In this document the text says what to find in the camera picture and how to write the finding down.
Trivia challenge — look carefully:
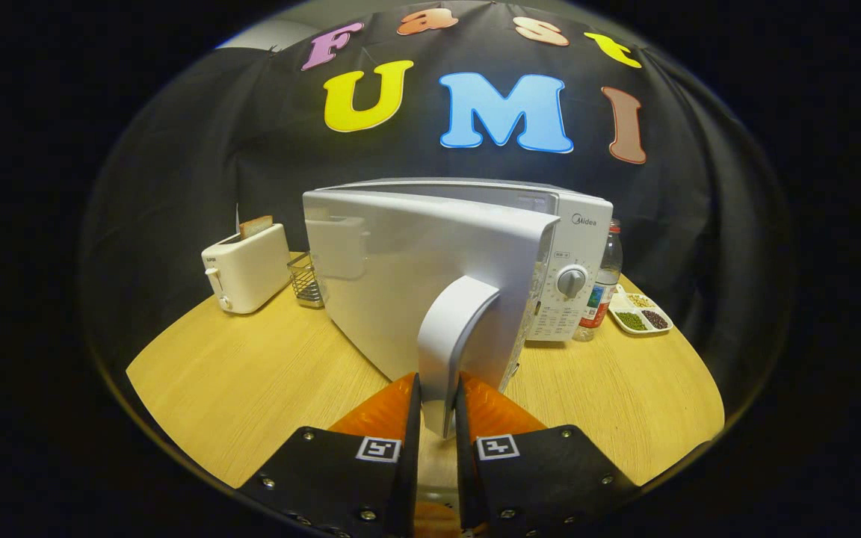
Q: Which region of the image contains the clear plastic water bottle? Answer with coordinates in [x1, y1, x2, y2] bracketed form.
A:
[573, 218, 623, 342]

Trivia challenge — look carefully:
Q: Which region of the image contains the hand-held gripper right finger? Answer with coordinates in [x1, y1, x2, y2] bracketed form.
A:
[454, 371, 641, 538]

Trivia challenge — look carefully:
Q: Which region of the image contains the white toaster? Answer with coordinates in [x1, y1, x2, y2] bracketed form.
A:
[201, 222, 291, 315]

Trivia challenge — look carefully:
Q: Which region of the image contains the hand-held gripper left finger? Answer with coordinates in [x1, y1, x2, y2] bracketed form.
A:
[236, 372, 422, 538]

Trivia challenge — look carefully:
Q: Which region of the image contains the white microwave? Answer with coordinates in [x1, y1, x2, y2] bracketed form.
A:
[302, 177, 615, 440]

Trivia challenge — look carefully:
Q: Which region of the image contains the wire mesh basket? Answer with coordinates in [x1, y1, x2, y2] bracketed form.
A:
[287, 252, 327, 309]

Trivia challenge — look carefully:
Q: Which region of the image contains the white divided bean dish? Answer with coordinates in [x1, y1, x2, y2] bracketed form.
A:
[608, 284, 674, 336]

